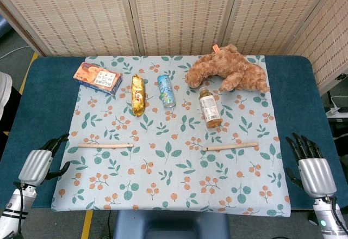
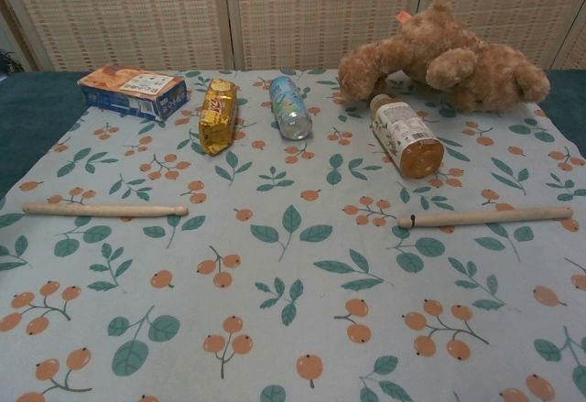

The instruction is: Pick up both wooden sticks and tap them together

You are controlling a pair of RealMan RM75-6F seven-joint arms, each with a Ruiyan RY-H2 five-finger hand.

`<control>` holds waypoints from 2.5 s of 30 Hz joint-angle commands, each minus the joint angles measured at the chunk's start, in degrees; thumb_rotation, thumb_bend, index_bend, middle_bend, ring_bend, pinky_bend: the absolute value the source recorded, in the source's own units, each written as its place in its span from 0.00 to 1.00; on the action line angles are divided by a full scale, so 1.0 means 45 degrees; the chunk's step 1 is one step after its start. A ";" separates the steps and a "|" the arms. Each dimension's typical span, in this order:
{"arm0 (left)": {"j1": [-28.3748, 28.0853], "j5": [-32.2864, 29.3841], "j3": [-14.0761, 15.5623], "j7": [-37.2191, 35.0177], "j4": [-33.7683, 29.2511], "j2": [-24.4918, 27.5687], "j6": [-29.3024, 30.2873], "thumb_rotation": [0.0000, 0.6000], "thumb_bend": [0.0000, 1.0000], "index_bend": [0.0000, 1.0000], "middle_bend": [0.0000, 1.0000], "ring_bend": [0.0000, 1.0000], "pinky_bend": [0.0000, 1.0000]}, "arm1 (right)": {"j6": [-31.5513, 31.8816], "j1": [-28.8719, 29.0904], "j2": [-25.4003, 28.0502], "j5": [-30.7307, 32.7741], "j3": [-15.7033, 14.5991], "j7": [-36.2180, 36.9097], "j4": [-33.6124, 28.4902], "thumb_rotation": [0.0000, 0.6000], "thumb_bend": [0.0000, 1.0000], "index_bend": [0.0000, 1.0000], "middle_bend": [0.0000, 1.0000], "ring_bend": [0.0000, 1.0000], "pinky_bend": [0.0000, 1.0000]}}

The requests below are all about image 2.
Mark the wooden stick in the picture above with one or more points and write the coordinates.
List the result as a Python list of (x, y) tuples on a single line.
[(485, 218), (105, 210)]

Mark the blue drink can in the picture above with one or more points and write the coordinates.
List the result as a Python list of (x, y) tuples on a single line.
[(289, 109)]

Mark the gold snack packet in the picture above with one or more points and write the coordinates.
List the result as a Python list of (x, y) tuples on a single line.
[(219, 118)]

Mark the floral leaf-print tablecloth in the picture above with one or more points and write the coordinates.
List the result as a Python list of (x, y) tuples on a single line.
[(293, 292)]

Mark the amber tea bottle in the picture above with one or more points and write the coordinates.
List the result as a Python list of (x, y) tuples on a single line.
[(407, 136)]

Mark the woven bamboo folding screen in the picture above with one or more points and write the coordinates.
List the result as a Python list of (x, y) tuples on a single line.
[(320, 8)]

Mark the blue orange cookie box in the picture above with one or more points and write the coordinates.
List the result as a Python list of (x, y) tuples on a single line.
[(133, 88)]

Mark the brown plush teddy bear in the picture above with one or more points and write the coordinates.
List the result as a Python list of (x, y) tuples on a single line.
[(458, 63)]

